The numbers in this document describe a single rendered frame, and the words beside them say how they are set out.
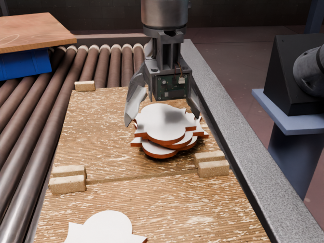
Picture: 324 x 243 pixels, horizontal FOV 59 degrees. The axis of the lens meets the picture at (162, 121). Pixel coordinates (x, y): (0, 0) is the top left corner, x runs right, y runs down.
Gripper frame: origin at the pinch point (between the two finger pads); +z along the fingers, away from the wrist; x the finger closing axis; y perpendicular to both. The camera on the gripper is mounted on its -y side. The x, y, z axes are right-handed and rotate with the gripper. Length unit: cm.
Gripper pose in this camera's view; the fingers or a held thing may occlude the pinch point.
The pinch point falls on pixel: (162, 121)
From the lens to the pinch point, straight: 59.0
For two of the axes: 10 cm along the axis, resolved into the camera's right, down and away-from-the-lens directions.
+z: 0.0, 8.5, 5.3
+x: 9.8, -1.1, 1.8
